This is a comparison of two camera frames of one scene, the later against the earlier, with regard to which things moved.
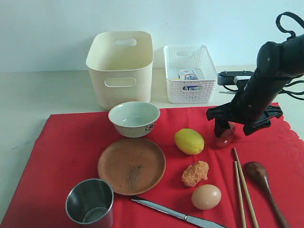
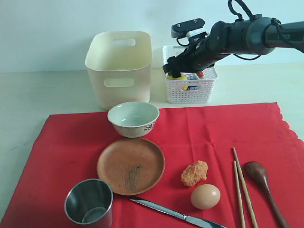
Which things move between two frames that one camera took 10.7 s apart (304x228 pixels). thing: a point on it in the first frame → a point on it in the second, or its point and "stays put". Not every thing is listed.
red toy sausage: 226,138 → 200,74
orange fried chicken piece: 193,174 stays put
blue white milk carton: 189,74 stays put
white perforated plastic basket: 177,58 stays put
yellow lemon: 189,141 → 183,77
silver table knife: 203,222 stays put
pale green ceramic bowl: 134,119 stays put
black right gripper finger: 220,126 → 173,63
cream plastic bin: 120,63 stays put
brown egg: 206,196 stays put
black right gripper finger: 251,128 → 175,73
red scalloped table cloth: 180,165 stays put
